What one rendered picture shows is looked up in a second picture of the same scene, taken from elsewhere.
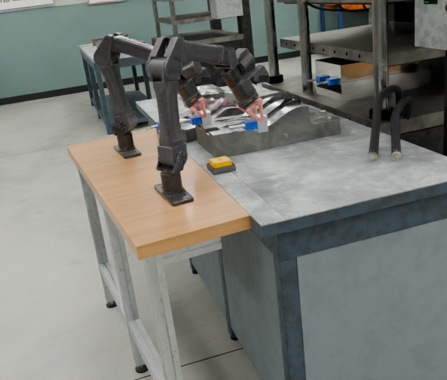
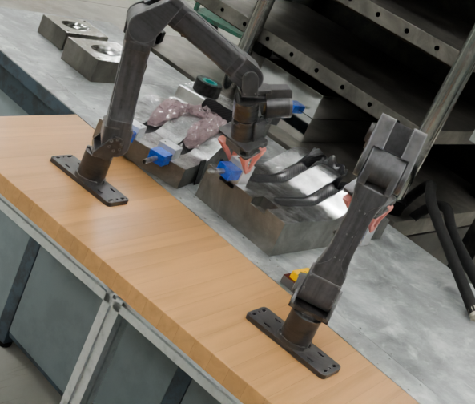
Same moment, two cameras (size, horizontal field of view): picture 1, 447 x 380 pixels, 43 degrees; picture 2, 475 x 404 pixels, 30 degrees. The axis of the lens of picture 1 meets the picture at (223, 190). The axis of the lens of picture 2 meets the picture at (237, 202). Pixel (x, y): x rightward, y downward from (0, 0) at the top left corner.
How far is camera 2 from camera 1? 149 cm
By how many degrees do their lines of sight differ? 39
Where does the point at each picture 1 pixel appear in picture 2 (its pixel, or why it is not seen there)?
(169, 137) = (344, 271)
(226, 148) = (286, 242)
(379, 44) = (437, 123)
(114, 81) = (140, 70)
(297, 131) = not seen: hidden behind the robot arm
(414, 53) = (442, 136)
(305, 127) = not seen: hidden behind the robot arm
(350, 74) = (324, 109)
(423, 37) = not seen: outside the picture
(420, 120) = (423, 223)
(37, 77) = not seen: outside the picture
